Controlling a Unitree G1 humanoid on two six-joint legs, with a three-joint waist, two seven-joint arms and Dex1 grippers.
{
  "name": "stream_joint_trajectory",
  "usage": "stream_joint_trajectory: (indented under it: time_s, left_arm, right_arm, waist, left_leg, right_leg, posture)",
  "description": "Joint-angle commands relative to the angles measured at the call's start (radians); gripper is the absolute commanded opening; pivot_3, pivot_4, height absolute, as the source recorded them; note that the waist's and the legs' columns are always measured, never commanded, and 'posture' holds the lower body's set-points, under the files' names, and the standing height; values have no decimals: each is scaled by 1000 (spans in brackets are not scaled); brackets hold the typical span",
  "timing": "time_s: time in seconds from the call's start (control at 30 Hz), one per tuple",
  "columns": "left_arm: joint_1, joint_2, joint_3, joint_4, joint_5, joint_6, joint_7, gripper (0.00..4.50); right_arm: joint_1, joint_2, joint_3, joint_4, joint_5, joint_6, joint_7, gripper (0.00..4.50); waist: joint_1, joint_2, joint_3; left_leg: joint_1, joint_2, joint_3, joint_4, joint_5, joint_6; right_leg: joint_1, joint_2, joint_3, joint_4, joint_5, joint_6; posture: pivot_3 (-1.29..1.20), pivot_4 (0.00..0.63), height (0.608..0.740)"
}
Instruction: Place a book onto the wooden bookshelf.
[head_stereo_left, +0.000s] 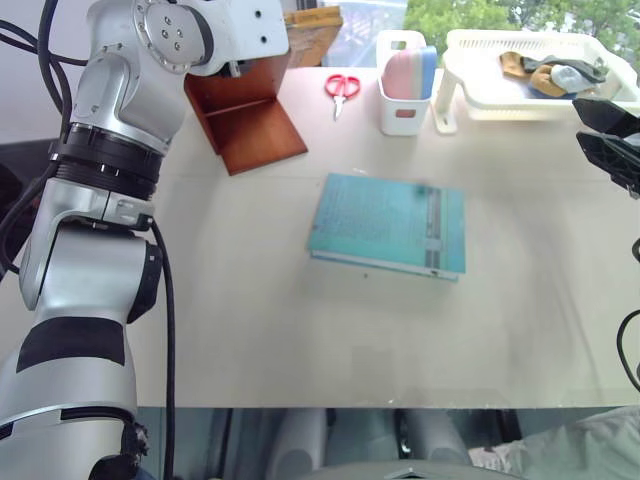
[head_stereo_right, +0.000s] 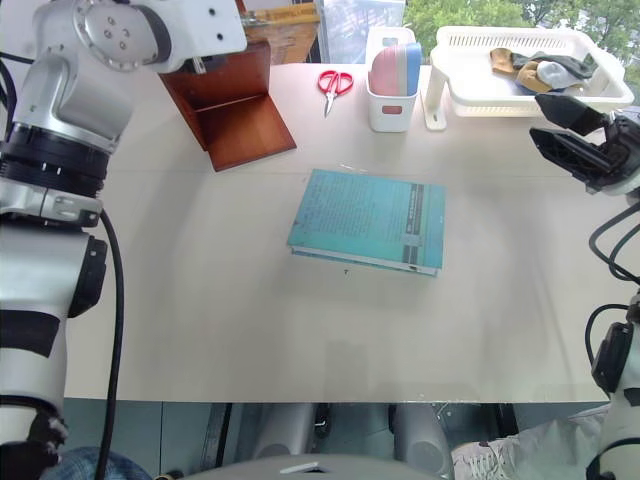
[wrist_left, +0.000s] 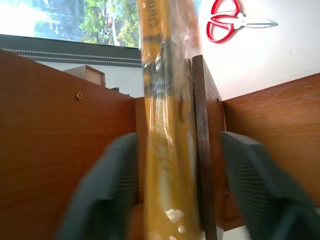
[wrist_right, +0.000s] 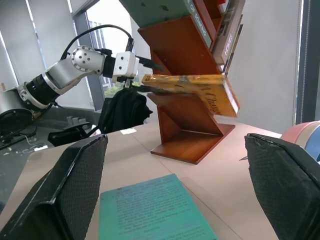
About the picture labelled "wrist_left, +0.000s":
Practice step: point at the wooden bookshelf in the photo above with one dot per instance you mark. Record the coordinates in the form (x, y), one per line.
(50, 140)

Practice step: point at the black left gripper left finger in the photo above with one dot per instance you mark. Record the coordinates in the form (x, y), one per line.
(105, 185)

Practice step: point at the small wooden box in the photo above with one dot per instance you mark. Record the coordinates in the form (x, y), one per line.
(90, 73)

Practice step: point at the yellow plastic-wrapped book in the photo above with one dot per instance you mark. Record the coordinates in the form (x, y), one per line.
(167, 125)

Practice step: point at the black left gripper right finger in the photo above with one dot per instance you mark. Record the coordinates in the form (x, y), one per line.
(265, 190)

